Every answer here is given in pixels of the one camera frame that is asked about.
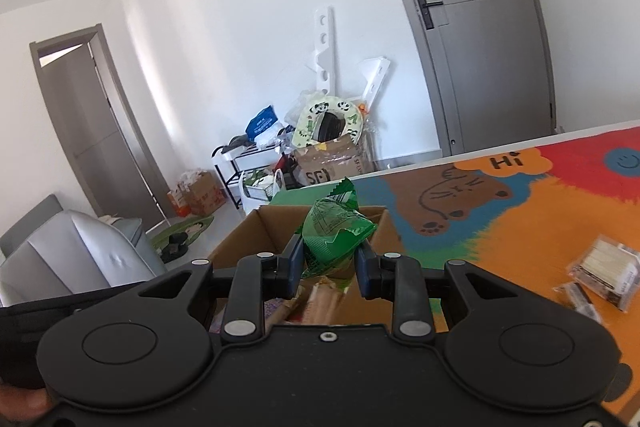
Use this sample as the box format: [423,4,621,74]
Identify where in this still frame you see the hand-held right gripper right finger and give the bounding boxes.
[354,239,527,340]

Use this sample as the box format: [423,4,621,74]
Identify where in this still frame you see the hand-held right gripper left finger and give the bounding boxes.
[137,237,306,340]

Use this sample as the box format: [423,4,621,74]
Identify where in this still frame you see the green snack packet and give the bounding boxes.
[300,177,377,280]

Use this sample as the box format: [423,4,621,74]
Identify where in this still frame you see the beige snack packet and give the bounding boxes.
[295,276,348,325]

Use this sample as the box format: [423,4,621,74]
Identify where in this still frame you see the purple snack packet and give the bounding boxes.
[262,298,291,323]

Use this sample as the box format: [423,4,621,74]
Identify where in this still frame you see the person's left hand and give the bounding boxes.
[0,381,55,424]

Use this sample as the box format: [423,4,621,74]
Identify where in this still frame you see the white bag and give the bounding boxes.
[239,169,287,215]

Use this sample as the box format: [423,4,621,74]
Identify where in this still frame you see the grey sofa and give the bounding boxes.
[0,194,167,308]

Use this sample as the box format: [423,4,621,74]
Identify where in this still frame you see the cardboard box with black print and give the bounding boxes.
[292,137,374,188]

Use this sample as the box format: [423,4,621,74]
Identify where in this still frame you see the green floor rug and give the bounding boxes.
[149,214,216,264]

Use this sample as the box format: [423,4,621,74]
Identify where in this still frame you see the black shoe rack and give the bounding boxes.
[212,141,282,210]

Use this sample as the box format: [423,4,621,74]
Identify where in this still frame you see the orange print cardboard box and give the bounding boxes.
[167,171,227,217]

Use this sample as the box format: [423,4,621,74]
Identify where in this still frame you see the black slippers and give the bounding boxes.
[159,234,192,261]

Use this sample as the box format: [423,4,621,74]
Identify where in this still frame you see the blue plastic bag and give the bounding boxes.
[246,105,279,138]

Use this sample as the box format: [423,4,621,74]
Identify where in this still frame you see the colourful printed table mat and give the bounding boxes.
[270,123,640,408]

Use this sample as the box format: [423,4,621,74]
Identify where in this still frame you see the short white board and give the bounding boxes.
[357,56,392,108]

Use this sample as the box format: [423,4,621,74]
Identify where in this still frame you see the grey brown room door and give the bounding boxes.
[29,24,174,234]

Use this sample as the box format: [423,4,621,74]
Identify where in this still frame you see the tall white holed board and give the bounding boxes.
[306,7,336,96]

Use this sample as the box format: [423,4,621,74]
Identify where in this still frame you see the small brown snack packet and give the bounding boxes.
[552,282,604,324]

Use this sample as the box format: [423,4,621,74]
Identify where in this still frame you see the clear plastic snack packet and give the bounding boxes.
[566,235,640,313]

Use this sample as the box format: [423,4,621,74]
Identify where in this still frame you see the panda print ring cushion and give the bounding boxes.
[292,94,364,151]

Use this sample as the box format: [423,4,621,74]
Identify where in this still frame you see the black door handle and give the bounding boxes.
[415,0,446,30]

